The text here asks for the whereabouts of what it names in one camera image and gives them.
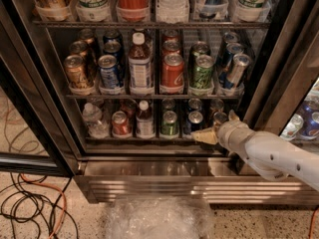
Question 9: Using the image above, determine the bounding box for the blue pepsi can front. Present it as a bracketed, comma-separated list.
[98, 55, 124, 89]

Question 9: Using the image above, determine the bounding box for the green can middle front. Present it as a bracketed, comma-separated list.
[190, 55, 213, 90]

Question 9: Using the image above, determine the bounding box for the blue can neighbouring fridge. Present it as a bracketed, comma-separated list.
[299, 112, 319, 139]

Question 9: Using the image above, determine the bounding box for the blue can neighbouring rear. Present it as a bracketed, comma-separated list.
[297, 100, 319, 118]

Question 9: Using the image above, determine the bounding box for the orange soda can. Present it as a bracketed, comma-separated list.
[209, 99, 224, 116]
[210, 112, 228, 128]

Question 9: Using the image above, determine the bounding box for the slim silver blue can front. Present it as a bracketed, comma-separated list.
[223, 54, 251, 90]

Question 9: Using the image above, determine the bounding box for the gold can middle front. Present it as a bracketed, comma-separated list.
[64, 55, 93, 89]

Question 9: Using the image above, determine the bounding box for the clear water bottle top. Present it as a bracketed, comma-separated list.
[157, 0, 188, 17]

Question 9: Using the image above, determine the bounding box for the tea bottle bottom shelf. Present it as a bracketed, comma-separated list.
[136, 100, 155, 138]

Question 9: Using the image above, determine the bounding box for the clear water bottle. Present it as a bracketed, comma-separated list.
[157, 0, 188, 17]
[82, 103, 109, 139]

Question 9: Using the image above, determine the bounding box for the orange extension cable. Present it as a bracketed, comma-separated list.
[19, 172, 68, 239]

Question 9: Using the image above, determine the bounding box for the gold can middle rear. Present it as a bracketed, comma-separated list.
[78, 28, 99, 50]

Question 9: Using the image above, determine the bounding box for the orange cable right edge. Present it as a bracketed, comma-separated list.
[308, 207, 319, 239]

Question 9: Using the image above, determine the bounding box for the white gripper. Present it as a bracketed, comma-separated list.
[191, 110, 254, 158]

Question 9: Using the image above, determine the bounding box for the tea bottle middle shelf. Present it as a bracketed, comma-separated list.
[129, 32, 152, 88]

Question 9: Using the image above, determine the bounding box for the green can middle rear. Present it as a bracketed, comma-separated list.
[188, 41, 210, 70]

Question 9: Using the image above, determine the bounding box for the blue can bottom front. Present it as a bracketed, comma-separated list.
[183, 111, 203, 136]

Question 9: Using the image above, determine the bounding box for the clear plastic bag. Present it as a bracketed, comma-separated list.
[106, 196, 213, 239]

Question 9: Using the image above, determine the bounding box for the red coke can front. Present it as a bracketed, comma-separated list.
[161, 53, 184, 88]

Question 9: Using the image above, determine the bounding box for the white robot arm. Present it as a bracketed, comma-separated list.
[191, 111, 319, 190]

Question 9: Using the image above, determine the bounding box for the orange soda can rear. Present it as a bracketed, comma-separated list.
[209, 99, 224, 116]

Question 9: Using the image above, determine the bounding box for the green can bottom front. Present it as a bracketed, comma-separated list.
[160, 111, 178, 136]

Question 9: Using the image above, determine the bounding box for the red can bottom rear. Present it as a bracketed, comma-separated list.
[120, 99, 137, 118]

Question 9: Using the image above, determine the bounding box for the red coke can rear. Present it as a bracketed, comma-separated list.
[162, 29, 179, 42]

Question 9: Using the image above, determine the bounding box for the red can bottom front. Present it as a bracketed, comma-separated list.
[112, 111, 132, 136]

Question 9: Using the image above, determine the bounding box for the green can bottom rear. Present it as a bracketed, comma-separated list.
[161, 99, 175, 112]

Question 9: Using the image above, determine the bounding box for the stainless fridge base grille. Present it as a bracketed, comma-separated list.
[75, 157, 319, 206]

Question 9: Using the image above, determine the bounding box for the slim blue can rear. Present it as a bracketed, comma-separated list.
[218, 32, 240, 58]

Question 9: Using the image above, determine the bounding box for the gold can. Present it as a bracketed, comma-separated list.
[69, 40, 96, 70]
[64, 55, 93, 89]
[78, 28, 99, 50]

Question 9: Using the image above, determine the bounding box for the blue can bottom rear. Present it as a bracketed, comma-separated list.
[187, 99, 202, 113]

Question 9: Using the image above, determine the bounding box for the silver can neighbouring fridge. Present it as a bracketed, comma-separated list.
[280, 114, 304, 140]

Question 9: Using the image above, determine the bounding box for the green can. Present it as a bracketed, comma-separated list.
[188, 41, 210, 70]
[160, 111, 178, 136]
[161, 99, 175, 112]
[190, 55, 213, 90]

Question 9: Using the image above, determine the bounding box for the tea bottle shelf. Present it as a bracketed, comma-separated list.
[136, 100, 155, 138]
[129, 32, 152, 88]

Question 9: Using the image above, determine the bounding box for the orange soda can front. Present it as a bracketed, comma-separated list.
[210, 112, 228, 128]

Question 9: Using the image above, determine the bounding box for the red coke can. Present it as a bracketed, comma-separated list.
[162, 29, 179, 42]
[161, 40, 181, 56]
[161, 53, 184, 88]

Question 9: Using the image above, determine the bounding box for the blue pepsi can rear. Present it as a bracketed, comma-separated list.
[103, 29, 123, 44]

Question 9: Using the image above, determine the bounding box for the blue pepsi can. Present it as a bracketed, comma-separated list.
[98, 55, 124, 89]
[103, 29, 123, 44]
[103, 41, 125, 64]

